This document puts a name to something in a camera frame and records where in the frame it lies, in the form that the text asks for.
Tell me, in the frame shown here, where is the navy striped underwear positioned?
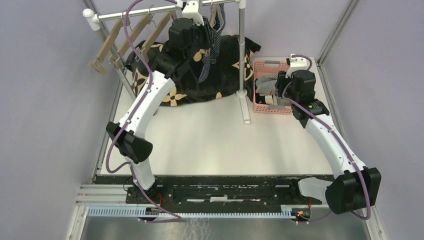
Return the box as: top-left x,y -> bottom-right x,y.
197,4 -> 226,83

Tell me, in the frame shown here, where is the grey white striped underwear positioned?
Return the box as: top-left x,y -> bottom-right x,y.
255,72 -> 279,96

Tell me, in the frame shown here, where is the beige clip hanger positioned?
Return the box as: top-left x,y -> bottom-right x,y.
109,14 -> 154,70

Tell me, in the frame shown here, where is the beige hanger with navy underwear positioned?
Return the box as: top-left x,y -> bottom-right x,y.
209,4 -> 220,28

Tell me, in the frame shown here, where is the beige hanger with striped underwear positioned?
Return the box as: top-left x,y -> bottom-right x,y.
139,11 -> 177,62

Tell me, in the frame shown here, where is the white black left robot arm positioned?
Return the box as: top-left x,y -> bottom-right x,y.
106,17 -> 216,204

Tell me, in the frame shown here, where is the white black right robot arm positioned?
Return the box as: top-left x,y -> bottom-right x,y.
276,70 -> 382,220

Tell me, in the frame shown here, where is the empty beige hanger far left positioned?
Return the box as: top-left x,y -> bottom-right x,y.
88,19 -> 130,75

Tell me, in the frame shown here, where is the pink plastic basket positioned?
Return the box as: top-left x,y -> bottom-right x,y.
253,60 -> 292,115

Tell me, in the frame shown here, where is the black floral blanket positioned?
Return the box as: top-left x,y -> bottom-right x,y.
125,35 -> 262,107

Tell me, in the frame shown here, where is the silver white clothes rack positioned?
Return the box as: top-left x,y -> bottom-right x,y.
83,0 -> 252,125

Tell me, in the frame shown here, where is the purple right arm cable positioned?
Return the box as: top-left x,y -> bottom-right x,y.
281,54 -> 372,224

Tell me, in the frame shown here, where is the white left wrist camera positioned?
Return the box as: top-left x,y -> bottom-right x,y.
175,0 -> 205,26

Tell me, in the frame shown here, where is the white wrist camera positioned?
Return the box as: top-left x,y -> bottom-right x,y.
175,0 -> 205,26
285,54 -> 311,78

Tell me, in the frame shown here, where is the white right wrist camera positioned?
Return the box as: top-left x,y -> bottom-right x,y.
285,54 -> 311,78

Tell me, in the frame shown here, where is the light blue cable duct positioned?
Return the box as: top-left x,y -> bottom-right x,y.
87,206 -> 296,220

